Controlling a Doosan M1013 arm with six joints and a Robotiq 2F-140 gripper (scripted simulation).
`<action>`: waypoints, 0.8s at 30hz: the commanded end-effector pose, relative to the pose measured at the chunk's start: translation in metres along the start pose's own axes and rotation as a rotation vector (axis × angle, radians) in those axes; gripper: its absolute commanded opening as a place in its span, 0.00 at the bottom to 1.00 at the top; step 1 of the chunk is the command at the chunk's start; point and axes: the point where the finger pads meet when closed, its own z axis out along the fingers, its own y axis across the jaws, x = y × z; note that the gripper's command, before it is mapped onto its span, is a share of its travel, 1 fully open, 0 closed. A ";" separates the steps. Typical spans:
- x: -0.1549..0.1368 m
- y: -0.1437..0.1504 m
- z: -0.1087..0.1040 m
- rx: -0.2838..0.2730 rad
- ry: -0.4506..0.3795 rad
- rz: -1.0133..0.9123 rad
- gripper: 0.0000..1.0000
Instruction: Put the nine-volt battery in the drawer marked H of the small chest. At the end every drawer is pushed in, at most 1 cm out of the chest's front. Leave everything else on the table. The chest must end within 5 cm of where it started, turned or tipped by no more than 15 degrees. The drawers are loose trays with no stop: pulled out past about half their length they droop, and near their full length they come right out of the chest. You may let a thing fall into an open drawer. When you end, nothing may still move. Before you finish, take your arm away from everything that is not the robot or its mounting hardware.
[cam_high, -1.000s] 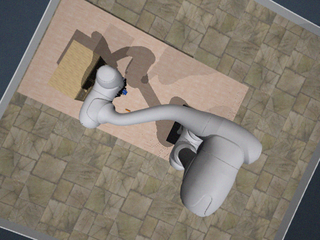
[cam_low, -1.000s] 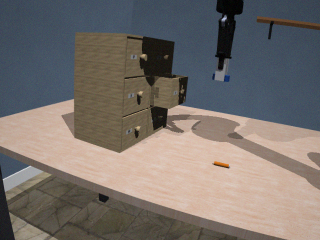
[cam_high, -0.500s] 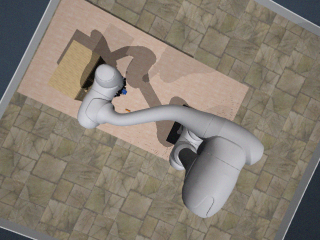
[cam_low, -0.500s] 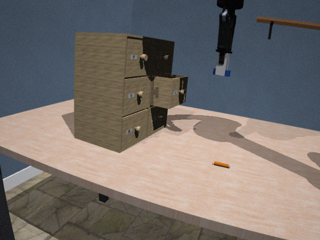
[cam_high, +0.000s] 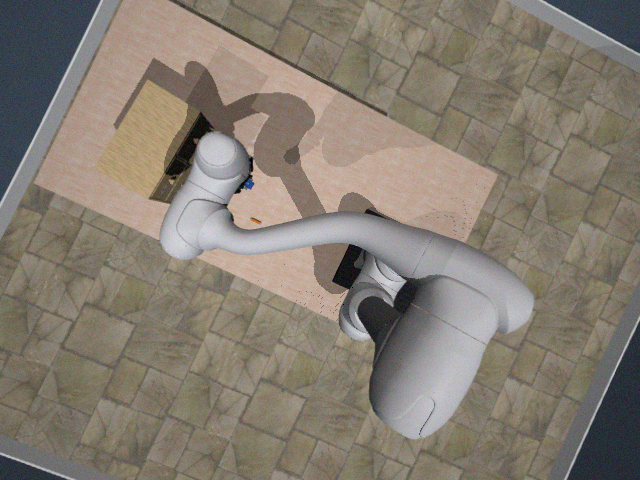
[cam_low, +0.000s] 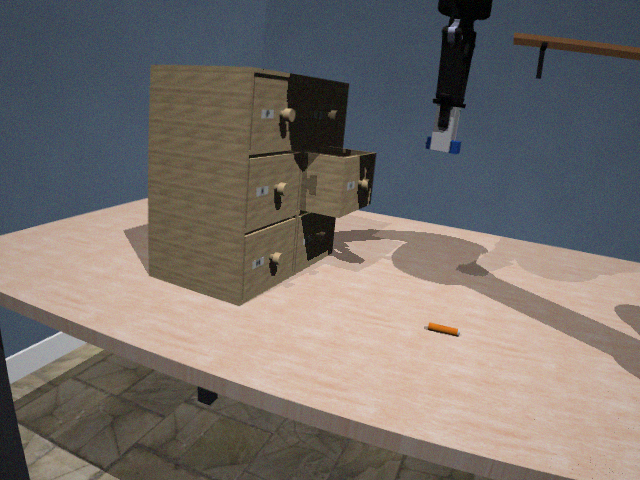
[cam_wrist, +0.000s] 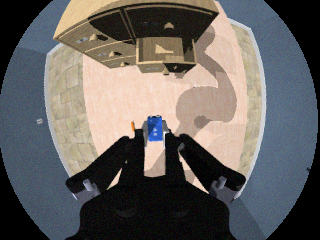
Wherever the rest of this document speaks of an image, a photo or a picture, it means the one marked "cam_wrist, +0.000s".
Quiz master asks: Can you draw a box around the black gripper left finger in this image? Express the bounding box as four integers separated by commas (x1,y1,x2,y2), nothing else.
65,120,148,218

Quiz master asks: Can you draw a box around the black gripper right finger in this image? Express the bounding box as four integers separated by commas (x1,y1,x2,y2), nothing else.
162,120,246,218

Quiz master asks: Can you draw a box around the tan wooden drawer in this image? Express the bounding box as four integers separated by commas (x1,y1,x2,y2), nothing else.
85,39,136,61
102,55,136,68
59,9,131,51
126,5,212,38
136,37,197,75

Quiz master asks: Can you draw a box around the dark brown wooden chest of drawers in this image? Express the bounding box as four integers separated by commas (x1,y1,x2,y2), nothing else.
53,0,220,69

